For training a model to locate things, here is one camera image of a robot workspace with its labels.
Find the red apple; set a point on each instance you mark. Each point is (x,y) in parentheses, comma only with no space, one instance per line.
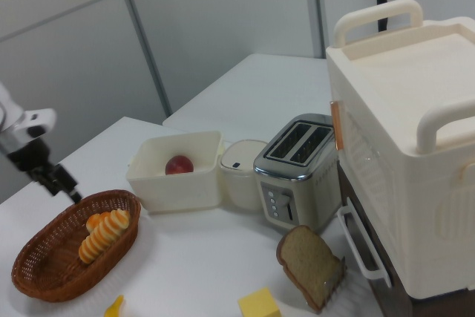
(179,165)

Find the yellow banana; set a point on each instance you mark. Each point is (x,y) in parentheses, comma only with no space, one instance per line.
(115,309)

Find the orange striped spiral bread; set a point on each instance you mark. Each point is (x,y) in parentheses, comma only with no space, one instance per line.
(104,233)

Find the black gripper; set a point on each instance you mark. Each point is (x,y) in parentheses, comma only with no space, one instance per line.
(31,159)

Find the yellow cube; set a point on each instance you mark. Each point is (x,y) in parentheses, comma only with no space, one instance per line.
(258,304)

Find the cream and chrome toaster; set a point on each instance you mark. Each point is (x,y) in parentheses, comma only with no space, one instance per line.
(293,183)

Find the white square plastic container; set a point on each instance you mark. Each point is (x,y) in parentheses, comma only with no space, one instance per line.
(174,191)

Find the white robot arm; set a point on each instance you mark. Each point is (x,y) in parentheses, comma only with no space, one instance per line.
(7,107)

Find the brown wicker basket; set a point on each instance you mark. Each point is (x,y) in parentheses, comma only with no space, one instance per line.
(48,268)

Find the small cream lidded bin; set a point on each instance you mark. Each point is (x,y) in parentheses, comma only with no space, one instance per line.
(241,179)

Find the brown bread slice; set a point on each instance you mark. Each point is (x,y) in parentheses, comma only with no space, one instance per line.
(306,261)

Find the brown drawer box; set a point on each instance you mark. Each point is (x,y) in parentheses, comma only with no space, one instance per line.
(393,291)

